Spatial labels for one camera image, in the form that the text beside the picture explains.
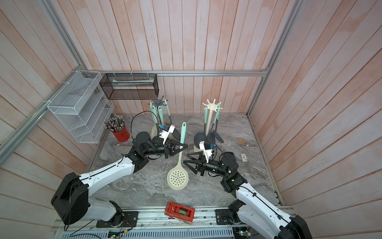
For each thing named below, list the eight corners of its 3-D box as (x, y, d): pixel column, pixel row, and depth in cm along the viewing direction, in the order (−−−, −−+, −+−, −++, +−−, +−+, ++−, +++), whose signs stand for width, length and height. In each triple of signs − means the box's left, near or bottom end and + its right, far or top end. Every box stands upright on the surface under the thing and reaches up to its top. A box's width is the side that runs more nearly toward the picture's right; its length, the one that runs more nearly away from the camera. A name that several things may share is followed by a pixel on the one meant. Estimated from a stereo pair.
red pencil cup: (113, 143, 105) (101, 127, 91) (118, 131, 112) (107, 114, 98) (129, 143, 105) (120, 127, 91) (133, 131, 112) (125, 114, 98)
